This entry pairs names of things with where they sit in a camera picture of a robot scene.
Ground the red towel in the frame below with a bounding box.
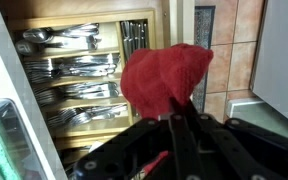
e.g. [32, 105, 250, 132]
[119, 42, 215, 120]

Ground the wooden cutlery tray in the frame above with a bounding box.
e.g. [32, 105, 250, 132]
[6, 8, 157, 152]

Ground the light wooden drawer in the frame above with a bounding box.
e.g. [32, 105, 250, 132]
[0, 0, 186, 168]

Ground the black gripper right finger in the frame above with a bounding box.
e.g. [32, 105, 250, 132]
[183, 99, 288, 180]

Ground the white refrigerator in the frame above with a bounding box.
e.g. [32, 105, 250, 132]
[251, 0, 288, 132]

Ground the clear sponge holder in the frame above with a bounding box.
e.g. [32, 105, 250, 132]
[0, 97, 49, 180]

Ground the large steel serving spoon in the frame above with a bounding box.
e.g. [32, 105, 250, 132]
[22, 22, 101, 44]

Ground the dark patterned rug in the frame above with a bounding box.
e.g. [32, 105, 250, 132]
[189, 5, 216, 114]

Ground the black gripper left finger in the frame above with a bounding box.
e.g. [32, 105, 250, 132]
[73, 99, 192, 180]

